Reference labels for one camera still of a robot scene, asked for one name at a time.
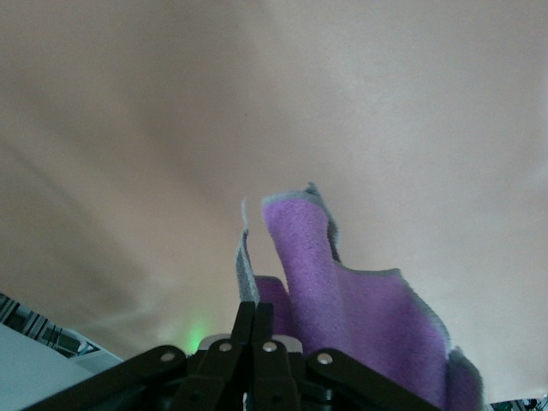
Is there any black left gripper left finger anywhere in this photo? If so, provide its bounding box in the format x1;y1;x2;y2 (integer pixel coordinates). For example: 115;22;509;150
25;301;258;411

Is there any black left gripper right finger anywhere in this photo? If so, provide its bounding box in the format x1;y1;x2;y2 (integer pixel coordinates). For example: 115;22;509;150
254;301;442;411

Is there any brown table cover mat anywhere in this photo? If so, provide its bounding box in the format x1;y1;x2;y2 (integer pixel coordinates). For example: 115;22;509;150
0;0;548;406

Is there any grey and purple towel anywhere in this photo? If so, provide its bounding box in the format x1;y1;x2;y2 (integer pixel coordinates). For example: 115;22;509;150
234;182;488;411

